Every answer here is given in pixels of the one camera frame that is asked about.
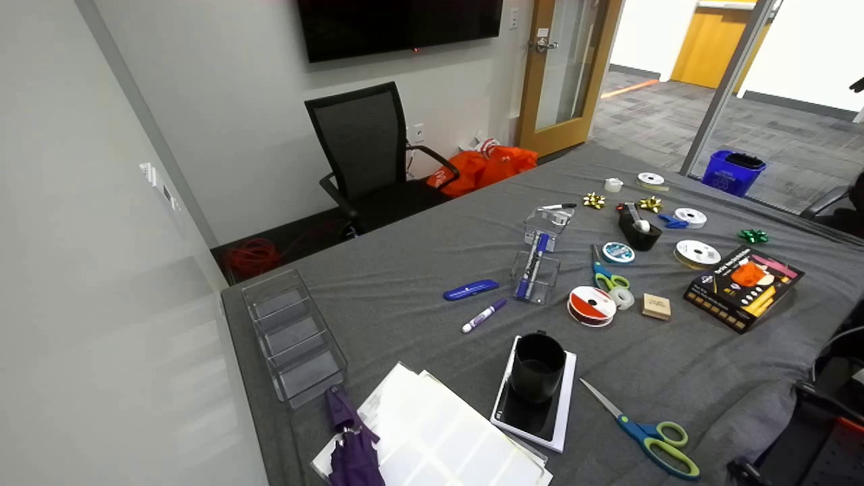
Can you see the small wooden block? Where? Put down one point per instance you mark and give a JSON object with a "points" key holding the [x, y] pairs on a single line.
{"points": [[657, 305]]}

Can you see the clear box with blue pens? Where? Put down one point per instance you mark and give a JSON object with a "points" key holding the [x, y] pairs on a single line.
{"points": [[537, 269]]}

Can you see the black and white flat box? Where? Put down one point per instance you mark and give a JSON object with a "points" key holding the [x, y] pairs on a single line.
{"points": [[542, 427]]}

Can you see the black box with orange print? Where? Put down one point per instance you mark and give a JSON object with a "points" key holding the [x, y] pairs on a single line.
{"points": [[742, 288]]}

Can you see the orange bag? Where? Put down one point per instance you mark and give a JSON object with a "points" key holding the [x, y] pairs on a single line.
{"points": [[480, 168]]}

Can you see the black office chair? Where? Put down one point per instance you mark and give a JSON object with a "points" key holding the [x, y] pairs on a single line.
{"points": [[364, 143]]}

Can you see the purple marker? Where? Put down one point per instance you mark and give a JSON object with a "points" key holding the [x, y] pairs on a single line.
{"points": [[480, 317]]}

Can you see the black cylindrical cup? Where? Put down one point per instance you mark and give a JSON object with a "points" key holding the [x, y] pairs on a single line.
{"points": [[536, 369]]}

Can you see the orange ribbon spool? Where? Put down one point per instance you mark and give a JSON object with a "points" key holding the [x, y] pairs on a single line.
{"points": [[590, 305]]}

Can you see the small green blue scissors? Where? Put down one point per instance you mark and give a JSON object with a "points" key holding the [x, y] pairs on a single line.
{"points": [[602, 274]]}

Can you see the yellow gift bow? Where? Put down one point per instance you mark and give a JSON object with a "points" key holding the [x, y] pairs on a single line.
{"points": [[595, 201]]}

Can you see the clear plastic tray organizer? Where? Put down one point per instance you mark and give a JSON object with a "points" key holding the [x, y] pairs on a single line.
{"points": [[298, 350]]}

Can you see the blue ribbon spool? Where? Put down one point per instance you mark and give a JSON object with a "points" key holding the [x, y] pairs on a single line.
{"points": [[618, 253]]}

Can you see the white tape roll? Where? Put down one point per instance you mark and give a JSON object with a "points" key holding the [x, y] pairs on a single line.
{"points": [[613, 185]]}

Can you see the white paper sheets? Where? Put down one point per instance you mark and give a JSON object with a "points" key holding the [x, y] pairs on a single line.
{"points": [[428, 435]]}

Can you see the black tape dispenser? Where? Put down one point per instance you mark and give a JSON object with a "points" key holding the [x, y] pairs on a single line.
{"points": [[638, 230]]}

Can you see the grey tablecloth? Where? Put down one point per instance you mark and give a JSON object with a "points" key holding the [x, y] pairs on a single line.
{"points": [[472, 344]]}

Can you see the gold gift bow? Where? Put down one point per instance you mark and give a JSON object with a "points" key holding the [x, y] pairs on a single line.
{"points": [[652, 204]]}

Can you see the purple cloth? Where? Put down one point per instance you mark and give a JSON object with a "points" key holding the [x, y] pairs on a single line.
{"points": [[353, 456]]}

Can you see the white spool at table edge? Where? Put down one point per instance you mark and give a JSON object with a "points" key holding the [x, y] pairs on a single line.
{"points": [[652, 180]]}

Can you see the wooden door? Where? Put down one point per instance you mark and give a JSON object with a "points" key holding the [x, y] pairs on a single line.
{"points": [[568, 54]]}

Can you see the green and blue scissors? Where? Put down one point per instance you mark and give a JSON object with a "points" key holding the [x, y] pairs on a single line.
{"points": [[661, 440]]}

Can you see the blue recycling bin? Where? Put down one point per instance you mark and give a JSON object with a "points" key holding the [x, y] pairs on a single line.
{"points": [[731, 172]]}

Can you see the green gift bow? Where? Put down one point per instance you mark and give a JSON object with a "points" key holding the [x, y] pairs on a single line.
{"points": [[753, 236]]}

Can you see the black chair at right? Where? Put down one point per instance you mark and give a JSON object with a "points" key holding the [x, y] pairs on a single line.
{"points": [[823, 438]]}

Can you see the wall mounted television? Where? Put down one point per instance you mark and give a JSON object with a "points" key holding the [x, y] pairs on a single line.
{"points": [[353, 27]]}

